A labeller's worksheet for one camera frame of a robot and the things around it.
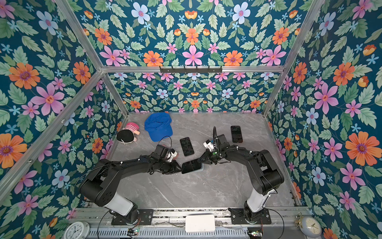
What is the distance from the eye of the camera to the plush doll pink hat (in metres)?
0.98

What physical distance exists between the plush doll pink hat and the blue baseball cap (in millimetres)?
68

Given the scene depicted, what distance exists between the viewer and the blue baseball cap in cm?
108
